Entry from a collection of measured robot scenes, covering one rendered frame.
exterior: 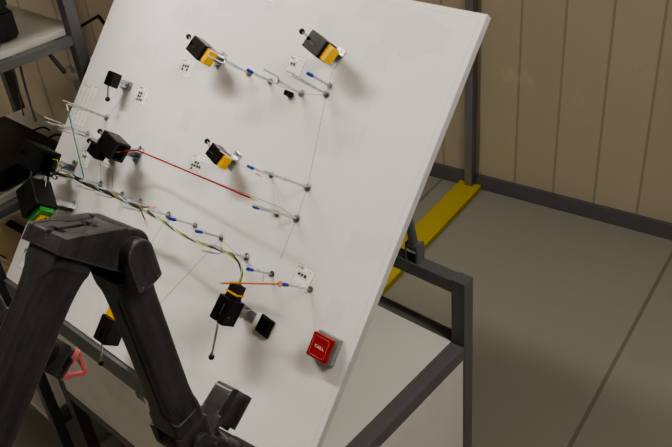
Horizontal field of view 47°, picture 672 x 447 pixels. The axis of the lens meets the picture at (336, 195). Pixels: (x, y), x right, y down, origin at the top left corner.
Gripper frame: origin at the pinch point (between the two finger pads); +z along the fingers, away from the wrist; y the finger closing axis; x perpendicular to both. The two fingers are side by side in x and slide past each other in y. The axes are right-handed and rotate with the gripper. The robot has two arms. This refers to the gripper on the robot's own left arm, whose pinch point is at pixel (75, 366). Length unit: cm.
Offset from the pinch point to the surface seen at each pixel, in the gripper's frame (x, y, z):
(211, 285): -29.7, -10.2, 13.4
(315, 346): -26, -45, 8
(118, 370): -3.5, 11.4, 25.8
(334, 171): -60, -34, 1
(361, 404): -23, -45, 41
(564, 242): -145, -27, 203
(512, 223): -148, 0, 204
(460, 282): -58, -55, 38
